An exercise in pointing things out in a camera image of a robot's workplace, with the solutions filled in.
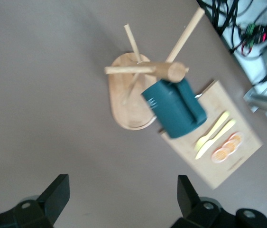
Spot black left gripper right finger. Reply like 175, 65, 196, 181
171, 175, 237, 228

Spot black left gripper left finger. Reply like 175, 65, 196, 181
0, 174, 71, 228

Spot teal cup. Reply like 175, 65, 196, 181
140, 78, 208, 139

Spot bamboo cutting board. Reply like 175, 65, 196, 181
158, 79, 264, 190

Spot orange slice toy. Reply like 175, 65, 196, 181
222, 139, 241, 153
229, 132, 245, 145
211, 147, 230, 165

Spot yellow plastic knife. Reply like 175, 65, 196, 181
194, 119, 237, 160

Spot yellow plastic fork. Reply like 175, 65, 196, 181
194, 111, 231, 151

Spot wooden mug tree stand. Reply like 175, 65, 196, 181
104, 7, 206, 131

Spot green connector block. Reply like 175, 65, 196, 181
245, 23, 262, 48

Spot grey metal camera mount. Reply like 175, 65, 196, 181
243, 87, 267, 114

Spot red cable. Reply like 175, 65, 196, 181
239, 0, 267, 57

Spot black cable tangle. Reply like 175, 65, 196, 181
197, 0, 267, 61

